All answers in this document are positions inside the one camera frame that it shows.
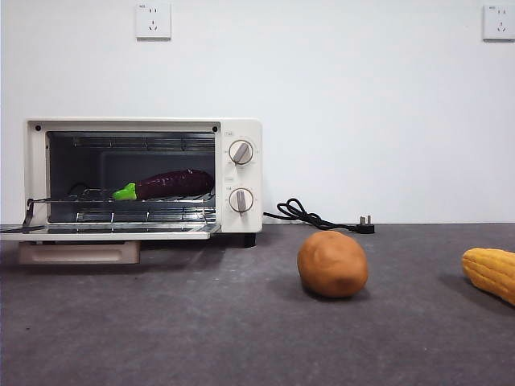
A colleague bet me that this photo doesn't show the oven timer knob beige grip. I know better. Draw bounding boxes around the oven timer knob beige grip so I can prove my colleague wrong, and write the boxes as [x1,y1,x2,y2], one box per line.
[228,187,255,215]

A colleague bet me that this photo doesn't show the oven door with beige handle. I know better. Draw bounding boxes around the oven door with beige handle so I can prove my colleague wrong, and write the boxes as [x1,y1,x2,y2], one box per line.
[0,196,222,265]

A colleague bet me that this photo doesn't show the brown potato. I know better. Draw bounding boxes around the brown potato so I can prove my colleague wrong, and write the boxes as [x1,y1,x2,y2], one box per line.
[296,230,369,299]

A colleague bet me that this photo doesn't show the yellow corn cob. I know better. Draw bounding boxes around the yellow corn cob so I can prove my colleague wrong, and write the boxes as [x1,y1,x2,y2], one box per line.
[461,248,515,307]

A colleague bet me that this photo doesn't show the oven temperature knob beige grip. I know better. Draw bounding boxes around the oven temperature knob beige grip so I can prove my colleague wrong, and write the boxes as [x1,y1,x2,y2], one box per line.
[228,139,255,166]

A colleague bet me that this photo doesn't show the black power cable with plug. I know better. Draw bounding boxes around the black power cable with plug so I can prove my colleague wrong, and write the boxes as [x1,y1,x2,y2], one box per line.
[262,197,377,235]

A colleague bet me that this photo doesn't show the purple eggplant with green stem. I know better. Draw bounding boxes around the purple eggplant with green stem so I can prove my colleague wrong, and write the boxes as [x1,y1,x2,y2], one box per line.
[112,168,216,202]

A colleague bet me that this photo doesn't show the metal wire oven rack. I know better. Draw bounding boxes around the metal wire oven rack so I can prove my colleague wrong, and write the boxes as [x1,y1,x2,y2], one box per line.
[47,187,219,224]

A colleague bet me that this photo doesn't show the white wall socket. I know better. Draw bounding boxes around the white wall socket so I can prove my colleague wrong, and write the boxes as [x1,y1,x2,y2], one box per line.
[135,2,172,41]
[482,4,515,42]

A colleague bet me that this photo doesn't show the white toaster oven body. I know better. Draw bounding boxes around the white toaster oven body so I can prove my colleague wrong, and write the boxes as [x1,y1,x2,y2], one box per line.
[23,117,264,248]

